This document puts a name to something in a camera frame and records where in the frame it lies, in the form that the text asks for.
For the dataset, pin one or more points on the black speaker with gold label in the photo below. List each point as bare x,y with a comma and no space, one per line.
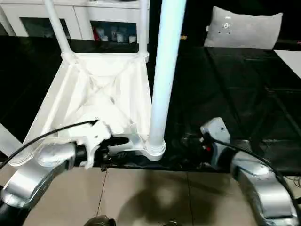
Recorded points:
195,23

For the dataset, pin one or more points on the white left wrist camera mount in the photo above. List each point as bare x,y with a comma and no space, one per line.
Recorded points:
98,134

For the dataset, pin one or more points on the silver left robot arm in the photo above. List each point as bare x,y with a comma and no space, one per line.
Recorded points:
47,153

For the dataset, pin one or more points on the white plastic table top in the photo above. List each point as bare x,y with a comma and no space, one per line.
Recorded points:
94,94

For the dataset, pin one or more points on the white sideboard with glass doors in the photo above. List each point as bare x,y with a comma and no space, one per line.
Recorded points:
82,11

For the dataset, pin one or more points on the white patterned jar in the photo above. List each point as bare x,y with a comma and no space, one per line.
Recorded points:
120,37

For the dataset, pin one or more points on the white plastic table leg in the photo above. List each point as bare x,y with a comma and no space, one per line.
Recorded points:
164,70
144,26
7,139
58,28

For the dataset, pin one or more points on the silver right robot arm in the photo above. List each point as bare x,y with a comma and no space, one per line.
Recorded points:
258,169

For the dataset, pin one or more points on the dark round robot body part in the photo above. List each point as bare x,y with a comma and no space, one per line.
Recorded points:
101,221
171,223

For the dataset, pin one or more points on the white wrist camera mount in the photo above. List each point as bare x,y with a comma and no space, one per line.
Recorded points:
218,129
98,134

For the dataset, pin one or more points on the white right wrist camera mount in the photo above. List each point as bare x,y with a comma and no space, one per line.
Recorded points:
218,129

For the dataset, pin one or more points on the black work mat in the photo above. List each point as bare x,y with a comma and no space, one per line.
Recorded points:
235,94

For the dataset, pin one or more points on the black rod with red dot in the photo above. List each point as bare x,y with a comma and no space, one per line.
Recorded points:
291,43

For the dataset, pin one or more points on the grey cushion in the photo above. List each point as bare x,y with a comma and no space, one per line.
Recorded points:
244,28

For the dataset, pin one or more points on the white flat panel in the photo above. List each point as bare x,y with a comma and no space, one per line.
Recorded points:
290,61

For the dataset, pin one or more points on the small white cup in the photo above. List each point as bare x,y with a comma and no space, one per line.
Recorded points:
132,39

